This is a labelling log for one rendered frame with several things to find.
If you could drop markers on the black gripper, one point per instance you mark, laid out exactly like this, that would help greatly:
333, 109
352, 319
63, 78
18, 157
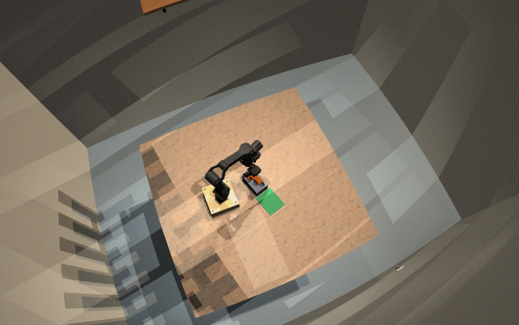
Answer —
252, 168

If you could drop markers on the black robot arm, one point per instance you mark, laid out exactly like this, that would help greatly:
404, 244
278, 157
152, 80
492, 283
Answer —
245, 153

